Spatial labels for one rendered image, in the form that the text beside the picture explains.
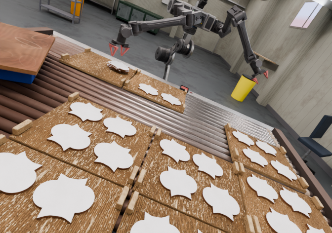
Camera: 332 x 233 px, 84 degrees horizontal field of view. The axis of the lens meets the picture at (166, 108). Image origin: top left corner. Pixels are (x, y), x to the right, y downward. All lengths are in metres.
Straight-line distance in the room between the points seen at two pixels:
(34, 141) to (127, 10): 9.45
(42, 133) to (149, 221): 0.45
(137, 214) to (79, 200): 0.16
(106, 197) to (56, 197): 0.13
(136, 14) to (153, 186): 9.48
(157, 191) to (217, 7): 11.77
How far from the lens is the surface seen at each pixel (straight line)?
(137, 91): 1.16
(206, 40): 12.17
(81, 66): 1.28
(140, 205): 0.61
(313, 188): 1.32
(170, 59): 2.50
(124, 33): 1.22
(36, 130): 0.76
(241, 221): 0.78
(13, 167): 0.65
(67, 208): 0.57
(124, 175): 0.65
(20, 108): 0.90
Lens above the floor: 1.44
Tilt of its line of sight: 27 degrees down
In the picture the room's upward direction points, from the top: 24 degrees clockwise
